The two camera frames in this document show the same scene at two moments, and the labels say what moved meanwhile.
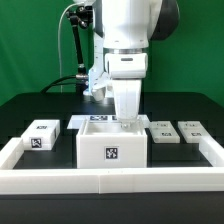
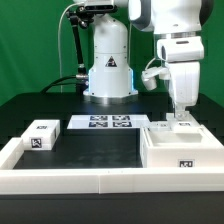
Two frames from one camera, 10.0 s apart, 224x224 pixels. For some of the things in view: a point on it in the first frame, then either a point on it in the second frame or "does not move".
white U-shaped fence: x=111 y=181 does not move
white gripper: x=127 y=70 to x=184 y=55
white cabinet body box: x=103 y=144 to x=191 y=149
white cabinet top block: x=41 y=135 does not move
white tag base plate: x=78 y=119 does not move
